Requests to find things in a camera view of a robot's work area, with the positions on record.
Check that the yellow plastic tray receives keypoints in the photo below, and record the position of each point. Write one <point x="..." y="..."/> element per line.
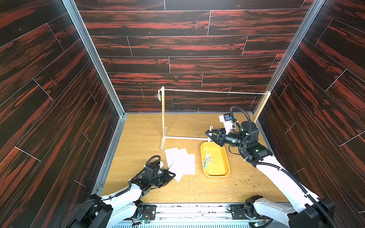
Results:
<point x="219" y="170"/>

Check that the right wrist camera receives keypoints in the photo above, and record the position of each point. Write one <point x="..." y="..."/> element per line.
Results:
<point x="229" y="122"/>

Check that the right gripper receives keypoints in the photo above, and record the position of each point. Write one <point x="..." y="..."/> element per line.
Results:
<point x="219" y="137"/>

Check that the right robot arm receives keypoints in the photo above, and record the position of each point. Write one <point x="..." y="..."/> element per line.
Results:
<point x="307" y="209"/>

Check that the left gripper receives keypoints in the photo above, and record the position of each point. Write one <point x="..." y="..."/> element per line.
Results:
<point x="165" y="173"/>

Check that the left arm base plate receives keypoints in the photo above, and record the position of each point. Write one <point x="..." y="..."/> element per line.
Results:
<point x="145" y="212"/>

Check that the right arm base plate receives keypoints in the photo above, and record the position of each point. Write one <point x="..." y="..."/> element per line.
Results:
<point x="238" y="212"/>

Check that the white postcard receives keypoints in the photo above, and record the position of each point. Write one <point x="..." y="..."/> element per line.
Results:
<point x="179" y="169"/>
<point x="171" y="156"/>
<point x="181" y="153"/>
<point x="188" y="164"/>

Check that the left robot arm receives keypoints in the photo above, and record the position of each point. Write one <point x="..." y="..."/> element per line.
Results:
<point x="107" y="211"/>

